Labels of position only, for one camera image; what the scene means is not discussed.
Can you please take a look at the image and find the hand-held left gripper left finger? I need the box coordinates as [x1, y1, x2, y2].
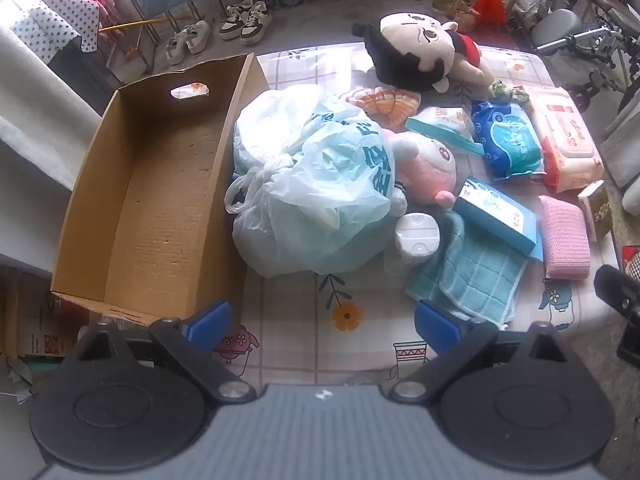
[75, 300, 258, 403]

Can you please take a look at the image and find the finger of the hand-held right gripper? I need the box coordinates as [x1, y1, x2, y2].
[619, 332, 640, 367]
[595, 264, 640, 318]

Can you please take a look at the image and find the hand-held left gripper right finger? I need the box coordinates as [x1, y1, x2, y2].
[387, 300, 568, 403]

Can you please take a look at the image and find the teal checked towel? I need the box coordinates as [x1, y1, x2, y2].
[404, 210, 530, 325]

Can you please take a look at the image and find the pink ribbed sponge cloth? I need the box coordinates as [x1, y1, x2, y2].
[537, 195, 593, 280]

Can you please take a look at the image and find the small gold carton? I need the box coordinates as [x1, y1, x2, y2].
[577, 180, 613, 242]

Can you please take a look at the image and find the white yogurt cup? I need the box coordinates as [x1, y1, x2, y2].
[385, 212, 442, 276]

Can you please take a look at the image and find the brown cardboard box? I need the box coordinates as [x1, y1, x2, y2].
[50, 52, 273, 328]

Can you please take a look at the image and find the teal carton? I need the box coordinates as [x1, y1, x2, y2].
[452, 177, 545, 262]

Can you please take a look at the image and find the blue wet wipes pack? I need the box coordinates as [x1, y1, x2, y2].
[470, 99, 547, 181]

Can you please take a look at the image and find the white cotton swab packet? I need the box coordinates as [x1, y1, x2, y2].
[405, 106, 486, 156]

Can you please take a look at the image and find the green fabric scrunchie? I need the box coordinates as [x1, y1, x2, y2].
[490, 80, 531, 106]

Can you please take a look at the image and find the printed checked blanket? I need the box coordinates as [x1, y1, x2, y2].
[210, 42, 621, 401]

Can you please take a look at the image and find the grey cushion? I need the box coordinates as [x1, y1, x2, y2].
[600, 105, 640, 201]

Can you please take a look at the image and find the pale green plastic bag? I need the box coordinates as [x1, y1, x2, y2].
[224, 85, 398, 278]

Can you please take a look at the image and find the pink plush toy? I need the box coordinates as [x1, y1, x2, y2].
[382, 130, 458, 208]

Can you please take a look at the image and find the brown carton with red print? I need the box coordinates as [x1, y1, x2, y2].
[15, 285, 91, 358]

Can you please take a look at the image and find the grey padded seat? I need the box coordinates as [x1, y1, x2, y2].
[530, 10, 583, 53]

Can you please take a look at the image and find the white fabric cover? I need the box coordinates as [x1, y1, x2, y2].
[0, 25, 101, 191]

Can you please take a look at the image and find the black-haired plush doll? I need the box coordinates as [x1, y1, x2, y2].
[351, 12, 496, 93]

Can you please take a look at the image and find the red plastic bag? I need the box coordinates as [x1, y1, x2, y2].
[472, 0, 511, 23]

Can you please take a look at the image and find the white polka dot cloth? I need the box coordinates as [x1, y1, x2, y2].
[10, 0, 103, 63]

